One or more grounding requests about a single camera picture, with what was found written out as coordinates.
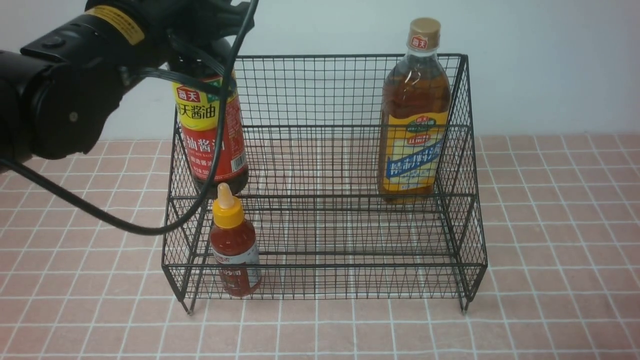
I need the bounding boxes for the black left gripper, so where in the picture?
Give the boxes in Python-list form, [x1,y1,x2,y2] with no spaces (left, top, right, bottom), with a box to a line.
[85,0,251,68]

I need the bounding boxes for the dark soy sauce bottle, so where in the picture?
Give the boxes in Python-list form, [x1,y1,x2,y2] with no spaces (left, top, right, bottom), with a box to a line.
[168,55,250,199]

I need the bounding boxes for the small red chili sauce bottle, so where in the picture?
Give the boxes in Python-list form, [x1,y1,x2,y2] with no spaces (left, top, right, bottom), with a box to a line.
[209,182,262,297]

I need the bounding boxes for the large amber cooking wine bottle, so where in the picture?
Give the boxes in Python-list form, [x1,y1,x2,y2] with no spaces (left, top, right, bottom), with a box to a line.
[377,17,451,204]

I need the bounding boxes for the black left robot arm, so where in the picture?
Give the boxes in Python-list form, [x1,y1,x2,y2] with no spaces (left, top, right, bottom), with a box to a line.
[1,0,258,173]

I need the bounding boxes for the black cable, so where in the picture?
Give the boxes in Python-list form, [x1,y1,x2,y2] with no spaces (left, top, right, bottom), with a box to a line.
[0,0,261,237]

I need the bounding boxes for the black wire mesh shelf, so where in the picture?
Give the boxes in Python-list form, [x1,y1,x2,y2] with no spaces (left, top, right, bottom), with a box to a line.
[161,54,489,313]

